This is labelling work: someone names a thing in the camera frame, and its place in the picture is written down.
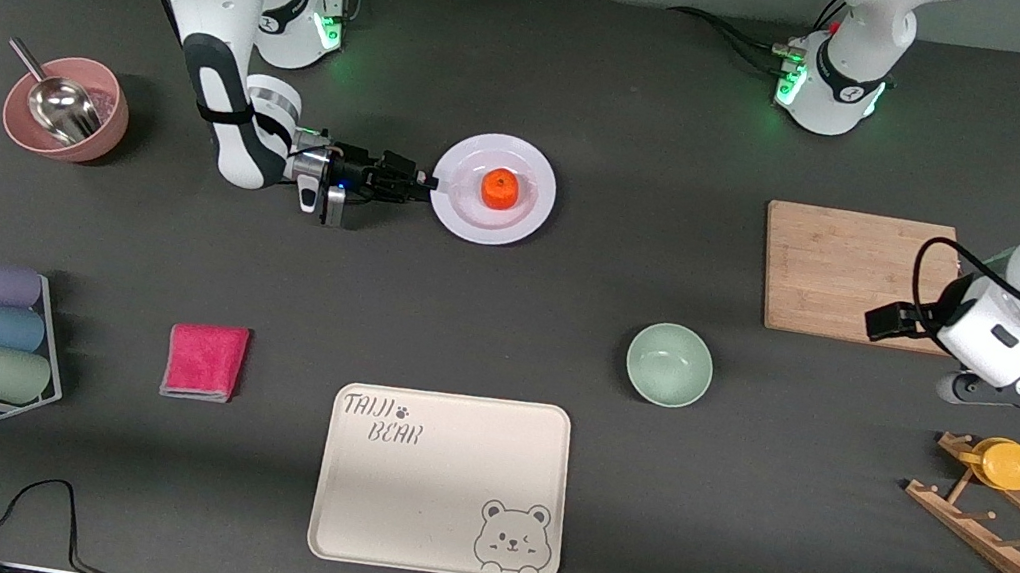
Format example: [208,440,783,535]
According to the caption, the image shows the orange fruit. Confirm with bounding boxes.
[478,166,525,214]

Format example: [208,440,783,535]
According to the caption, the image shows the wooden cutting board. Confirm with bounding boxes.
[750,199,985,360]

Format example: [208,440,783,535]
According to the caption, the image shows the black floor cable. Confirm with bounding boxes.
[0,471,136,573]

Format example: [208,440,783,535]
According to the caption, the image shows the pale green bowl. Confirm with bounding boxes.
[619,317,721,414]

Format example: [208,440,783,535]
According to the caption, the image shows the cream bear print tray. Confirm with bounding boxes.
[305,372,583,573]

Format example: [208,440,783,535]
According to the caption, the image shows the metal scoop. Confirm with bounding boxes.
[0,36,114,150]

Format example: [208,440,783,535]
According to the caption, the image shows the white round plate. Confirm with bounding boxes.
[423,124,565,255]

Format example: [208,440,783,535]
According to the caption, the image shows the black left base cables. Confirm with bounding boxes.
[661,0,847,83]

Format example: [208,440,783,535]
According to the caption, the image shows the yellow cup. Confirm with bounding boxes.
[968,434,1020,493]

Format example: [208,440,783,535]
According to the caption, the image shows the pink bowl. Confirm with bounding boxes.
[0,46,139,171]

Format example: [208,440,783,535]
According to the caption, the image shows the pink folded cloth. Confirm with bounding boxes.
[158,317,253,408]

